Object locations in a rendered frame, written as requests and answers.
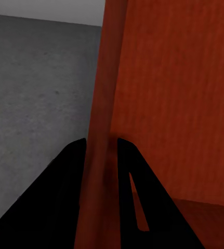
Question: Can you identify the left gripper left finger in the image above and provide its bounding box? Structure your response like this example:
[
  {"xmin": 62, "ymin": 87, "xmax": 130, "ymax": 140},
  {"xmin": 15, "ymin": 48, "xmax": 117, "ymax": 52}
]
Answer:
[{"xmin": 0, "ymin": 138, "xmax": 87, "ymax": 249}]

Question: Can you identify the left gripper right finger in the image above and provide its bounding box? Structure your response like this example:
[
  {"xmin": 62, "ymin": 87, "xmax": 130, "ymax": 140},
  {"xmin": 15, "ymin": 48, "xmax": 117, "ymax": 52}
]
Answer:
[{"xmin": 117, "ymin": 138, "xmax": 205, "ymax": 249}]

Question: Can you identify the storage box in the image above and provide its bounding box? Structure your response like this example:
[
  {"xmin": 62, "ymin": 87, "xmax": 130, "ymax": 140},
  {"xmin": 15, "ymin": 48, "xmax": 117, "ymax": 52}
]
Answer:
[{"xmin": 74, "ymin": 0, "xmax": 224, "ymax": 249}]

